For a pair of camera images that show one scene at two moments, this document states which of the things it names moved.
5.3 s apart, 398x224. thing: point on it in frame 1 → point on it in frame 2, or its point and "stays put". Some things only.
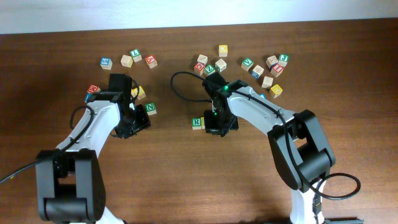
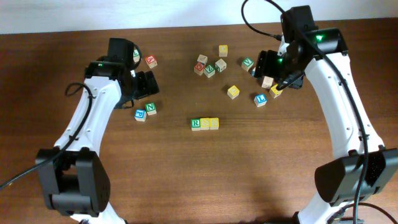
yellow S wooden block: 203,122 stays put
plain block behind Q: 202,59 stays put
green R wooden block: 196,124 stays put
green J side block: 221,65 stays put
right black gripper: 211,126 → 264,67
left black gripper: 144,122 → 148,86
